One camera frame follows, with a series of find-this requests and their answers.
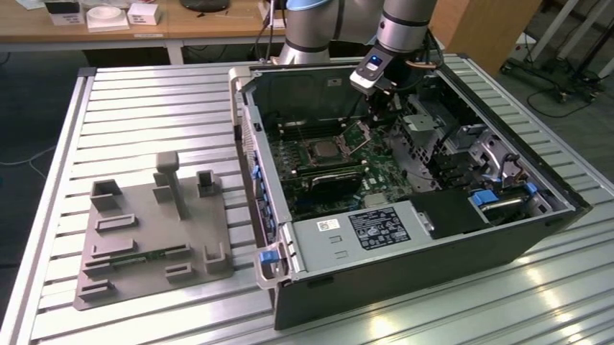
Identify black plastic shroud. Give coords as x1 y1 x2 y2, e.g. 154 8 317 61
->
410 189 493 241

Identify metal drive cage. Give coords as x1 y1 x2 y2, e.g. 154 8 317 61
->
391 73 486 191

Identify black graphics card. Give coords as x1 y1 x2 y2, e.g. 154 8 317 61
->
306 170 363 201

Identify grey power supply unit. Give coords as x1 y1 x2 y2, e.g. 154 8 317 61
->
290 200 435 275

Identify white round holder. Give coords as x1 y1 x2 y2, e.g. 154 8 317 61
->
86 6 131 33

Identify black round object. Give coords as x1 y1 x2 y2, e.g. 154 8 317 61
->
179 0 230 11

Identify coloured wire bundle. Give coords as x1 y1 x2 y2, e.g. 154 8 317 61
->
493 152 530 190

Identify white printed box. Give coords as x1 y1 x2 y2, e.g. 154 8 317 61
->
127 3 162 26

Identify grey parts rack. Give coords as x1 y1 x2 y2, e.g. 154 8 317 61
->
71 150 236 312

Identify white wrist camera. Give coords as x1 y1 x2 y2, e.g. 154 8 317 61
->
349 54 389 89

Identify blue disk carrier latch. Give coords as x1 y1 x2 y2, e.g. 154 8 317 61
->
469 190 501 208

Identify white floor cable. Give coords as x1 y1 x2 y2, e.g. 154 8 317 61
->
0 147 59 177

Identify black RAM slots bank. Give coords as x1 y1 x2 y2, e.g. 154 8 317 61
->
286 163 362 179
276 120 339 140

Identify wooden desk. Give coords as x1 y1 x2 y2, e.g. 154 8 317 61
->
167 0 385 55
0 0 172 46

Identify white box with black top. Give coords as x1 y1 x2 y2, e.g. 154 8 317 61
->
46 0 83 27

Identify black hanging cable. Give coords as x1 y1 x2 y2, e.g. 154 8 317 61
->
254 0 275 63

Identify small white carton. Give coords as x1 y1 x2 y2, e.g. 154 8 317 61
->
266 0 288 29

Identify green RAM stick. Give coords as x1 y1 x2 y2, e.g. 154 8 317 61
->
111 249 170 269

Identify CPU socket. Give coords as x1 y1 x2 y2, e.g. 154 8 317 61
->
306 138 351 168

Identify green motherboard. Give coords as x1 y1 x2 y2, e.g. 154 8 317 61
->
266 118 417 221

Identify wheeled equipment stand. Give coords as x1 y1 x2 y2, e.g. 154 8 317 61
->
498 0 614 105

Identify small CPU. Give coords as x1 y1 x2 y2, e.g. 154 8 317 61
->
313 141 341 158

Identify open black PC case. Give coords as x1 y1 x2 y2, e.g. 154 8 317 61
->
227 59 594 331

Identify wooden cabinet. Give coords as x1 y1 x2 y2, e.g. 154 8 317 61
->
429 0 546 76

